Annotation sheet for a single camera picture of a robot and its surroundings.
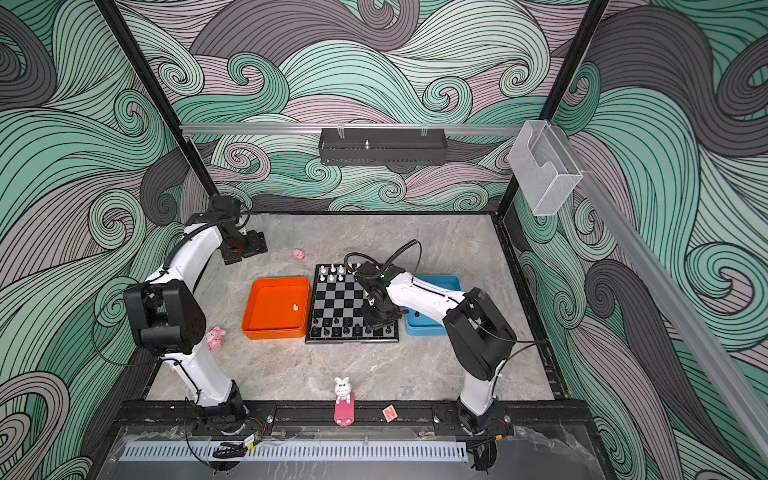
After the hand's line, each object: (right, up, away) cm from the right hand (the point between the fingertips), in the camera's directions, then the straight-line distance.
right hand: (375, 325), depth 86 cm
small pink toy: (-28, +20, +20) cm, 40 cm away
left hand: (-37, +22, +4) cm, 44 cm away
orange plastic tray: (-32, +3, +7) cm, 33 cm away
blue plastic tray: (+14, -1, +3) cm, 14 cm away
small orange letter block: (+4, -18, -13) cm, 23 cm away
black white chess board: (-13, +3, +6) cm, 14 cm away
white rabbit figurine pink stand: (-8, -16, -14) cm, 22 cm away
